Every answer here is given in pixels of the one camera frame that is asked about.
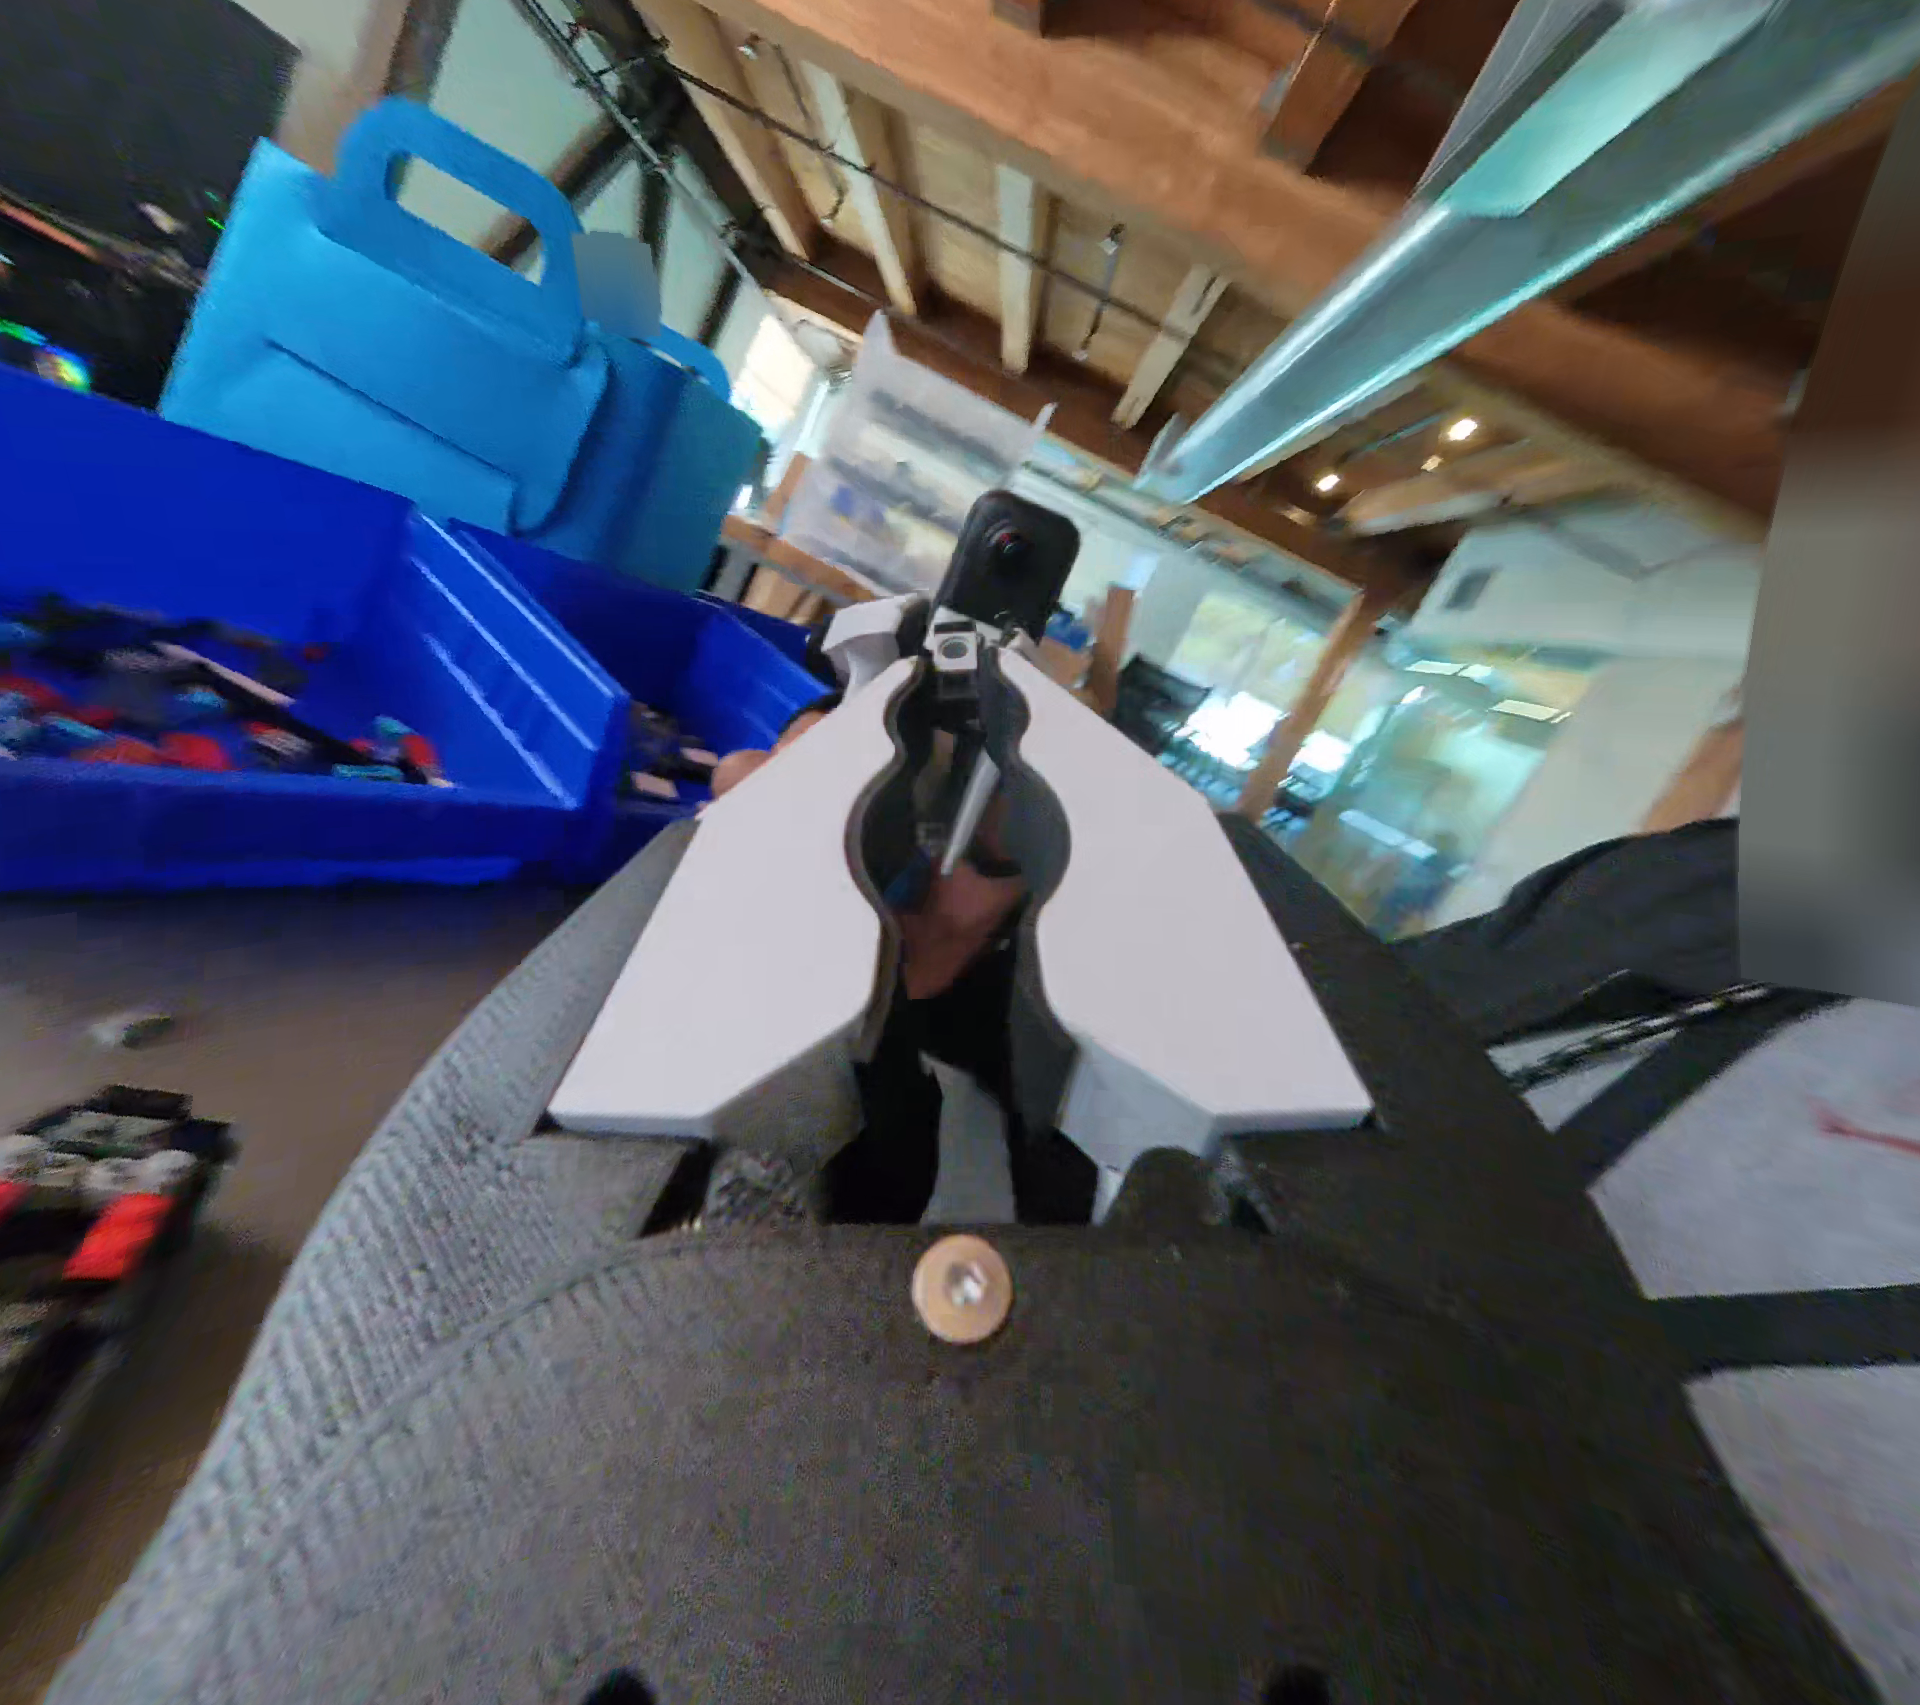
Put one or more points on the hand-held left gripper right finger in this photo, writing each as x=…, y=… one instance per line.
x=1201, y=971

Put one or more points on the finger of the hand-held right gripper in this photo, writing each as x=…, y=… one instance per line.
x=870, y=638

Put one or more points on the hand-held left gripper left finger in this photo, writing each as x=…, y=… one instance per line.
x=704, y=971

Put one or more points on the small grey clip brick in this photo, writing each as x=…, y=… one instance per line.
x=129, y=1028

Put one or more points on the toy brick vehicle model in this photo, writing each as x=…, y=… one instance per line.
x=91, y=1209

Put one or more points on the person's right forearm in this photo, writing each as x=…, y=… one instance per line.
x=1591, y=912

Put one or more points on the grey desk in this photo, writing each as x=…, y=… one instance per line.
x=301, y=986

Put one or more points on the person's right hand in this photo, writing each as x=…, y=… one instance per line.
x=968, y=933

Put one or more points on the stack of clear storage boxes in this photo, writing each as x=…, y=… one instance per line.
x=885, y=474

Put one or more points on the blue plastic bin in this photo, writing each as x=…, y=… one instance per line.
x=675, y=641
x=224, y=505

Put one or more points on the pile of dark toy bricks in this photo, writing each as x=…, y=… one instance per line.
x=660, y=761

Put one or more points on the small blue felt bag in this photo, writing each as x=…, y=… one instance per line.
x=660, y=474

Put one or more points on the large blue felt bag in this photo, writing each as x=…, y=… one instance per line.
x=374, y=384

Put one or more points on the pile of colourful toy bricks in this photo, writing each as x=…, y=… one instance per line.
x=194, y=715

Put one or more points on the person's grey top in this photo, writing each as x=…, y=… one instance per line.
x=1771, y=1136

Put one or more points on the silver ventilation duct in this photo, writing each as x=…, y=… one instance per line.
x=1501, y=190

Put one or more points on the black wall panel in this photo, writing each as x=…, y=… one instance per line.
x=121, y=54

